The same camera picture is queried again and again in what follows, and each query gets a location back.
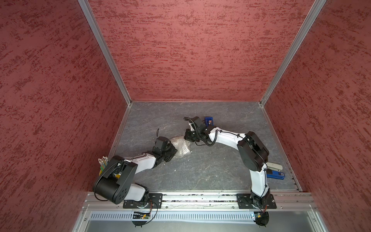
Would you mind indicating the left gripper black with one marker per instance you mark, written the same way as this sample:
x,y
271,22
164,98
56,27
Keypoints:
x,y
167,160

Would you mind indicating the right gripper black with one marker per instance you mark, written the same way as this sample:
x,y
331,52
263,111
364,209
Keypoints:
x,y
187,136

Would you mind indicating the blue tape dispenser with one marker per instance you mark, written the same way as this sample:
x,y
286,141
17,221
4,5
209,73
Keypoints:
x,y
209,121

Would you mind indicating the clear bubble wrap sheet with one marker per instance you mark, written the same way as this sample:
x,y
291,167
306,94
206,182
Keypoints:
x,y
183,146

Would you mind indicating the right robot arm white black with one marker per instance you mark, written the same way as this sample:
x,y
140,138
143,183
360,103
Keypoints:
x,y
253,153

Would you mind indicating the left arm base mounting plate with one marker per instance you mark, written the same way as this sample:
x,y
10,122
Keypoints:
x,y
150,200

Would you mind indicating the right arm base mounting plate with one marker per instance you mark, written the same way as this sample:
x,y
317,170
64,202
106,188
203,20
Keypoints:
x,y
248,201

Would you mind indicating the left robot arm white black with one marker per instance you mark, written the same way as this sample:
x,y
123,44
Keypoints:
x,y
116,182

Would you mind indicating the bundle of pencils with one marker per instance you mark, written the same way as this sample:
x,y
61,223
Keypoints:
x,y
103,162

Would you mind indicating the white stapler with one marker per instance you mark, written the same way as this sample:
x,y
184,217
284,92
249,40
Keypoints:
x,y
274,166

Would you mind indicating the blue stapler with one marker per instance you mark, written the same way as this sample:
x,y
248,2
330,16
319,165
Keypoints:
x,y
275,174

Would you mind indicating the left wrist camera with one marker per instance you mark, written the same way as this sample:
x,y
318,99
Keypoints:
x,y
162,144

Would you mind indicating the white perforated cable duct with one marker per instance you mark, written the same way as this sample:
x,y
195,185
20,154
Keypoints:
x,y
182,216

